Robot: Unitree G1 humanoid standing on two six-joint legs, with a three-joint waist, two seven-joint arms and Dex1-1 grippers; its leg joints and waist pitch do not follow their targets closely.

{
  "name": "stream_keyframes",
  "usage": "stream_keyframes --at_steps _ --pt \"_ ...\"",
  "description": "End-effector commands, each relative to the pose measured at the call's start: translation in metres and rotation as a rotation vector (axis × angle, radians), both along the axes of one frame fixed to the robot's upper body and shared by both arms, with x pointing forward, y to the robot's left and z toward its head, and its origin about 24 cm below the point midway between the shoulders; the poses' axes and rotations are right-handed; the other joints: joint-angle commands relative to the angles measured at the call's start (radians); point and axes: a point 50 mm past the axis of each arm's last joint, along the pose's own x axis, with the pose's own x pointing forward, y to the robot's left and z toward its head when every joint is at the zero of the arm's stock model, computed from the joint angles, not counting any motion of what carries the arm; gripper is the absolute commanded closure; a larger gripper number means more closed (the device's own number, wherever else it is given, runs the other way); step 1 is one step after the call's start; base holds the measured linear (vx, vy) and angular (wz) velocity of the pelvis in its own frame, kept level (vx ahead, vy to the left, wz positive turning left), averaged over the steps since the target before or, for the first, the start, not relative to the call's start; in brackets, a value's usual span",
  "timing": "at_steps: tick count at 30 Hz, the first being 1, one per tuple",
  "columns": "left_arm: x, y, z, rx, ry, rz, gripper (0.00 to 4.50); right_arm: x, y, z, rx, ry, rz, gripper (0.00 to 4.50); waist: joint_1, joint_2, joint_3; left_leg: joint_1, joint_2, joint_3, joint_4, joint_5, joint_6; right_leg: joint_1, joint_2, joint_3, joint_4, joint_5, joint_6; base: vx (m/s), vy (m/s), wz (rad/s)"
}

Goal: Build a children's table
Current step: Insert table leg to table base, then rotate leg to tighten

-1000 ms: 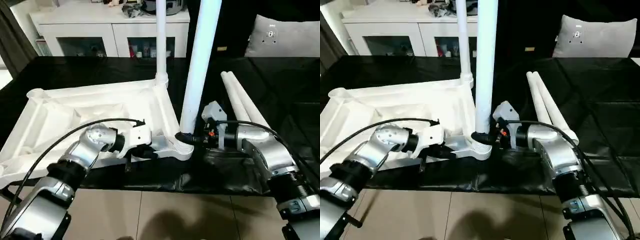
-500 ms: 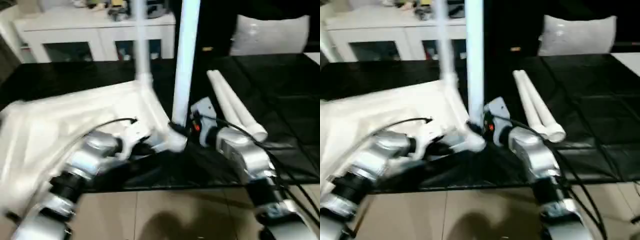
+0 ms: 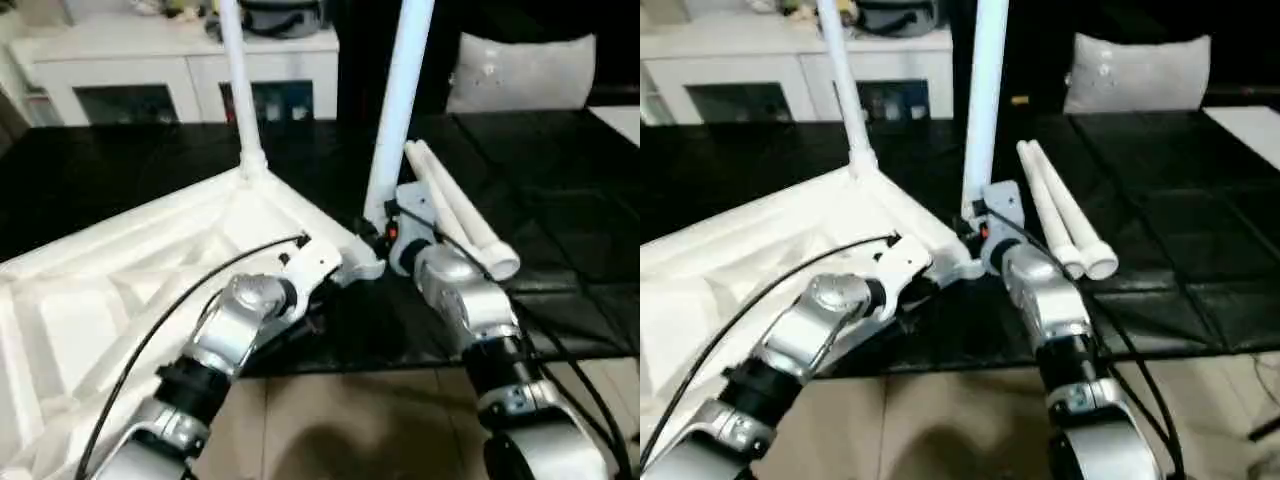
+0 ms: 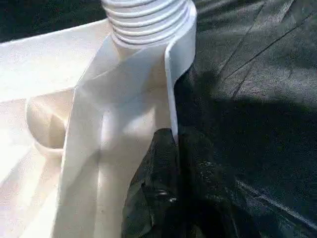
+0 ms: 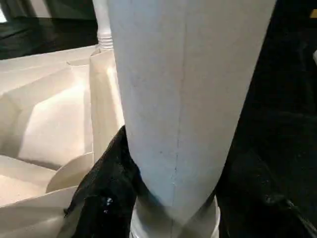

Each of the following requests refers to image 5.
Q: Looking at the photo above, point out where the white plastic table top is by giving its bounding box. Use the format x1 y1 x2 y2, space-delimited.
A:
0 44 127 238

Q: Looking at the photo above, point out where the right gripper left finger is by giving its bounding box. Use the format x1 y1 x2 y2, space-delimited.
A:
63 124 149 238

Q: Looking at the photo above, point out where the black work mat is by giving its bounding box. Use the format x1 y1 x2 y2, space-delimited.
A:
0 0 317 238

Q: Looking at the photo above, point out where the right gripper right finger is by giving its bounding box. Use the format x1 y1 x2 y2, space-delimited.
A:
214 146 317 238

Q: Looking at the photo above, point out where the white plastic table leg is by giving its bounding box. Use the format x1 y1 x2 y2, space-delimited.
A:
108 0 277 238
93 0 115 52

